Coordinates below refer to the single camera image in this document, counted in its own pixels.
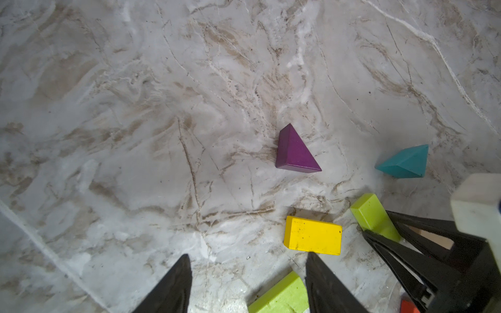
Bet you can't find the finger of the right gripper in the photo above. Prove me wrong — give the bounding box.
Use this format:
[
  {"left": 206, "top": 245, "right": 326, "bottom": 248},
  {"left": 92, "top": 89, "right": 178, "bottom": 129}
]
[
  {"left": 363, "top": 230, "right": 470, "bottom": 312},
  {"left": 387, "top": 211, "right": 487, "bottom": 270}
]

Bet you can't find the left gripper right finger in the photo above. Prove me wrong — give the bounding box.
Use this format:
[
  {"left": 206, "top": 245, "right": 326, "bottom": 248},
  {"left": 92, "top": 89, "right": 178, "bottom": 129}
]
[{"left": 305, "top": 252, "right": 368, "bottom": 313}]

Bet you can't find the yellow rectangular block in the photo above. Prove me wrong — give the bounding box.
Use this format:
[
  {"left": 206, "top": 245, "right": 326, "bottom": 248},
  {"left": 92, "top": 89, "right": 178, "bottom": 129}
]
[{"left": 284, "top": 216, "right": 343, "bottom": 256}]

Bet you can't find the lime green block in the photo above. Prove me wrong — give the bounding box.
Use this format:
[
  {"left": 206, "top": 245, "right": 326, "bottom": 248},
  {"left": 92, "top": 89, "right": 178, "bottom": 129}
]
[
  {"left": 350, "top": 193, "right": 401, "bottom": 243},
  {"left": 248, "top": 271, "right": 309, "bottom": 313}
]

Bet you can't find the red rectangular block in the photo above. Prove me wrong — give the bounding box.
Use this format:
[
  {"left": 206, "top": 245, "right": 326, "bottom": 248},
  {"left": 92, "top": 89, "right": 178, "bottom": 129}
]
[{"left": 399, "top": 293, "right": 420, "bottom": 313}]

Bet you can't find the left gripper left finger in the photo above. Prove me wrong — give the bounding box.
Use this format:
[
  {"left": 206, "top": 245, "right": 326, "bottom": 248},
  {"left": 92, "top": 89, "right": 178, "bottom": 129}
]
[{"left": 133, "top": 254, "right": 193, "bottom": 313}]

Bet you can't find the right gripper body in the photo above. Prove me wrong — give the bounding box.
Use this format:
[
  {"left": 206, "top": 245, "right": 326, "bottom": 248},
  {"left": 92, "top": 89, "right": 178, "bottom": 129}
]
[{"left": 450, "top": 173, "right": 500, "bottom": 312}]

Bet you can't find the teal triangular block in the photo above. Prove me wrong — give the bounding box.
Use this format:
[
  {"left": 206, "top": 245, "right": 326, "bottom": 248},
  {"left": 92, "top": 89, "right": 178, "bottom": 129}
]
[{"left": 375, "top": 145, "right": 429, "bottom": 179}]

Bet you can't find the purple triangular block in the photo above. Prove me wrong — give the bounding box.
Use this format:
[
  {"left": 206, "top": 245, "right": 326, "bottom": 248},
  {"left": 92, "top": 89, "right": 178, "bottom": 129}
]
[{"left": 275, "top": 123, "right": 322, "bottom": 173}]

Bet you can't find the natural wood block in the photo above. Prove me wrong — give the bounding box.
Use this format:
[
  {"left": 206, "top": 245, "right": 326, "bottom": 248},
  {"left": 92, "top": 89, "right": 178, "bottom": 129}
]
[{"left": 414, "top": 228, "right": 454, "bottom": 250}]

